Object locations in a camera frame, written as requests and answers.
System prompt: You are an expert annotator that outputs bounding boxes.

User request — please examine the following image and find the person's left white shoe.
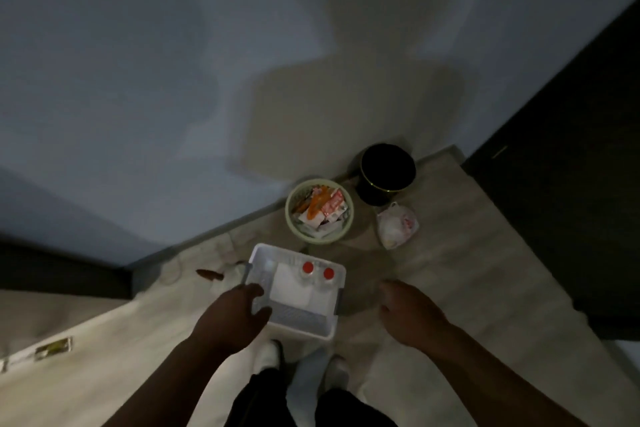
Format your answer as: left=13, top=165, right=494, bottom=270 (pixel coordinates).
left=255, top=340, right=282, bottom=372

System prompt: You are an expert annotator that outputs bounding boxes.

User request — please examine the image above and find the person's white shoe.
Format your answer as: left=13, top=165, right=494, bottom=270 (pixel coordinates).
left=325, top=355, right=351, bottom=390
left=255, top=340, right=282, bottom=372

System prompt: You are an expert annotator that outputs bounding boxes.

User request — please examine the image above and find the white plastic basket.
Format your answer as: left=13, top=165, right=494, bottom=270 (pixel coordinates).
left=243, top=243, right=347, bottom=341

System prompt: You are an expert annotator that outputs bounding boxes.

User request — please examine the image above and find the person's left hand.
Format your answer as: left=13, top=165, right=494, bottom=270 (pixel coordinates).
left=192, top=283, right=273, bottom=358

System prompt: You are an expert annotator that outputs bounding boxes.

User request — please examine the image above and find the person's right black trouser leg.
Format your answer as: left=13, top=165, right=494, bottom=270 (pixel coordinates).
left=315, top=386, right=399, bottom=427

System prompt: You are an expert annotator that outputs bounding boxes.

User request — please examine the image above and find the dark wood wardrobe unit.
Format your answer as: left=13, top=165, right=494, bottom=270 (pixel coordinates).
left=0, top=236, right=133, bottom=358

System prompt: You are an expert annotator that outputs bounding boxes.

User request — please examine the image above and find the white tied plastic bag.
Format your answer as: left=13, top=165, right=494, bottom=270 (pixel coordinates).
left=375, top=201, right=420, bottom=251

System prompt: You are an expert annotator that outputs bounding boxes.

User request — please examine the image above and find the person's right forearm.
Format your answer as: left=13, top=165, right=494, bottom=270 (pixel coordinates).
left=425, top=326, right=591, bottom=427

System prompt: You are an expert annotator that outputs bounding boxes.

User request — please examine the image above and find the dark door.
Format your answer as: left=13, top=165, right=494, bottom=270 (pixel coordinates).
left=462, top=0, right=640, bottom=340

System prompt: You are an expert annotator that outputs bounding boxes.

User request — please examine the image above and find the small yellow black wrapper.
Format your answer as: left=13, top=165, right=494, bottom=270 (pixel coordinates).
left=33, top=336, right=73, bottom=362

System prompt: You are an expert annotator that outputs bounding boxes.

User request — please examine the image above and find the black round trash can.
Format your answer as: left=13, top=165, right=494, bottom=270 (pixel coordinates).
left=355, top=143, right=417, bottom=207

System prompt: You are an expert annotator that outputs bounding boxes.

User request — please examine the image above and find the person's right white shoe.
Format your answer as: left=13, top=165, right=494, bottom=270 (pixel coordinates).
left=325, top=355, right=351, bottom=390

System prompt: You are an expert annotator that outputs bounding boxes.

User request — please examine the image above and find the person's left forearm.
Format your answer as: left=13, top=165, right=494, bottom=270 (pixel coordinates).
left=102, top=331, right=251, bottom=427

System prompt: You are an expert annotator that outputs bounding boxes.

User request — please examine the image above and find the pale green waste bin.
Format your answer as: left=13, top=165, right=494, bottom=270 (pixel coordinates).
left=285, top=179, right=355, bottom=246

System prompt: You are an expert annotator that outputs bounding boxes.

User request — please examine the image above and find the pile of crumpled wrappers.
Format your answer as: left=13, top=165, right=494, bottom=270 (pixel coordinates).
left=295, top=183, right=349, bottom=235

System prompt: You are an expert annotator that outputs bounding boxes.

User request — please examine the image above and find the person's right hand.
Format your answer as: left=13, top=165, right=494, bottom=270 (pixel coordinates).
left=377, top=280, right=453, bottom=355

